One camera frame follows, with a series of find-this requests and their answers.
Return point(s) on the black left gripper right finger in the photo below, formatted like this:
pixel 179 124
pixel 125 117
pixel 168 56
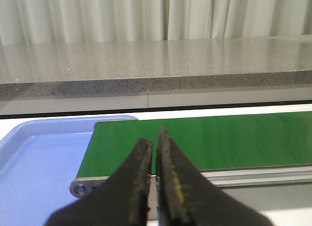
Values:
pixel 186 198

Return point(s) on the white curtain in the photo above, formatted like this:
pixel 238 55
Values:
pixel 67 21

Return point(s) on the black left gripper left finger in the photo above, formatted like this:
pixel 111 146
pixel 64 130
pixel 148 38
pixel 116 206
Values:
pixel 121 200

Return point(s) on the blue plastic tray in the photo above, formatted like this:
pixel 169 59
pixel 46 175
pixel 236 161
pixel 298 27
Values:
pixel 38 161

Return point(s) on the aluminium conveyor frame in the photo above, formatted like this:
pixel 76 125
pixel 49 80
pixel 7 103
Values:
pixel 283 194

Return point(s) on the grey stone counter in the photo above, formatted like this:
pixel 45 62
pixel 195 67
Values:
pixel 84 77

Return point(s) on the green conveyor belt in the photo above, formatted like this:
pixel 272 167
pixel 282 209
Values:
pixel 211 143

